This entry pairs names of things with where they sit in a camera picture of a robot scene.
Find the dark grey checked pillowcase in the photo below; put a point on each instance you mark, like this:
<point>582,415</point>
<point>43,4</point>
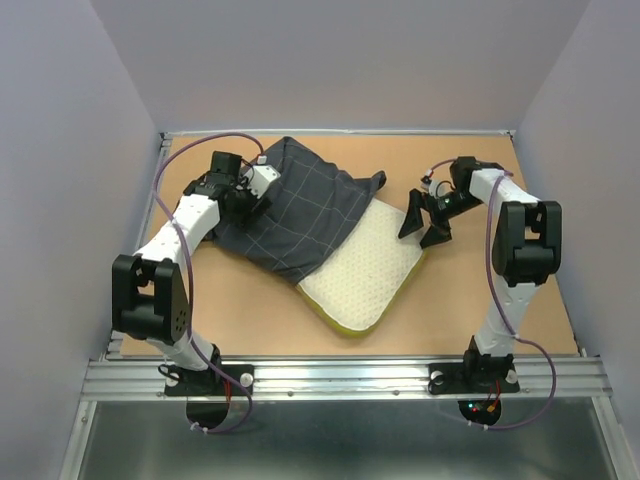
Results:
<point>314,208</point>

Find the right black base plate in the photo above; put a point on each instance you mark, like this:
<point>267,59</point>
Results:
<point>449,378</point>

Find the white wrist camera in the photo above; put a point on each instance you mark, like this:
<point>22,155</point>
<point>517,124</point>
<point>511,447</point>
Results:
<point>259,178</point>
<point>432,187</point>

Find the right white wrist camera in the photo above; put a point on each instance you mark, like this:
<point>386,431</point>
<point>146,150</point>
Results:
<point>432,187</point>

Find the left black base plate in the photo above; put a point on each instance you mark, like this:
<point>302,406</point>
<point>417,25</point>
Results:
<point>188,383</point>

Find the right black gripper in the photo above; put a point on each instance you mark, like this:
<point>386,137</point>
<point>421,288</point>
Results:
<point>413,220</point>

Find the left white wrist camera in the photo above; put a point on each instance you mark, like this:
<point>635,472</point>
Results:
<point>259,178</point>

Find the metal front panel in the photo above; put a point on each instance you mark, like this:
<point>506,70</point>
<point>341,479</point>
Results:
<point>344,440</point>

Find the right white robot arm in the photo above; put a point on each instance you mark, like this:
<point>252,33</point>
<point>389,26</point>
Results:
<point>522,249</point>

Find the aluminium frame rail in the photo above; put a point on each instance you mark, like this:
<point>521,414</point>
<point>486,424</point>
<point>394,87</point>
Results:
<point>256,318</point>

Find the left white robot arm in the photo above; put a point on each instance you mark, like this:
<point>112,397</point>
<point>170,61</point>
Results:
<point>151,289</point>

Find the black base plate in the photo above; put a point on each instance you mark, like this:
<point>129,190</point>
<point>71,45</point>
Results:
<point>449,378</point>
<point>188,383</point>

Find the white pillow yellow edge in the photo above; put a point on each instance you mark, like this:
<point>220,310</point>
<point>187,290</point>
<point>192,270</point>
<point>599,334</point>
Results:
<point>356,286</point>

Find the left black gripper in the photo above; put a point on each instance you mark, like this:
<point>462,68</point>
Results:
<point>247,218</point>

